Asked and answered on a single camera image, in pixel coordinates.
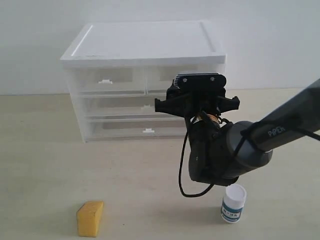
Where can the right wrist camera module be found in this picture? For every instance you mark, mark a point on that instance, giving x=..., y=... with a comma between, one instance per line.
x=200, y=81

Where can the wide clear drawer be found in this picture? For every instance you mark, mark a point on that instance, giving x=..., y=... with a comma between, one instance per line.
x=123, y=105
x=135, y=128

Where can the yellow cheese wedge block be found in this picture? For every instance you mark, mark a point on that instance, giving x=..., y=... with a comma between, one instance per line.
x=88, y=218

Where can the middle wide clear drawer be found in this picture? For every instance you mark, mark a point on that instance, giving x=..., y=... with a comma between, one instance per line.
x=123, y=105

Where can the white plastic drawer cabinet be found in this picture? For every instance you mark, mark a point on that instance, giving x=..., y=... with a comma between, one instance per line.
x=137, y=45

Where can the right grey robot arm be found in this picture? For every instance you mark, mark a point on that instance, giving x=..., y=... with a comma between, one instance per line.
x=220, y=150

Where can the bottom wide clear drawer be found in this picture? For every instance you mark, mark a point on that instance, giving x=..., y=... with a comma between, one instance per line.
x=135, y=128

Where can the white bottle teal label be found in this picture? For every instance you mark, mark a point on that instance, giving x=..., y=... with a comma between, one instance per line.
x=233, y=203

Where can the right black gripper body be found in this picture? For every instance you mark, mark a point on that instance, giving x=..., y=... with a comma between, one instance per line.
x=188, y=103

